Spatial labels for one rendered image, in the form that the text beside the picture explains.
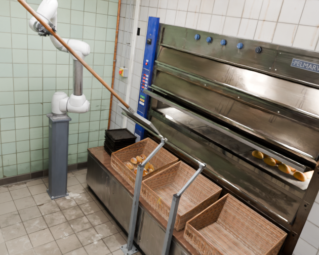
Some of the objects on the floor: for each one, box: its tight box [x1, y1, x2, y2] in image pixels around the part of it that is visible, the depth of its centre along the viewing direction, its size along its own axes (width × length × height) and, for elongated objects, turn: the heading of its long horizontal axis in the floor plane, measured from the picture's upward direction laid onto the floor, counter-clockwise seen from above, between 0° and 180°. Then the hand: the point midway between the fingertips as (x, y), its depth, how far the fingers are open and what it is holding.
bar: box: [119, 111, 207, 255], centre depth 267 cm, size 31×127×118 cm, turn 17°
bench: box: [86, 146, 266, 255], centre depth 278 cm, size 56×242×58 cm, turn 17°
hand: (51, 31), depth 193 cm, fingers closed on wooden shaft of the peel, 3 cm apart
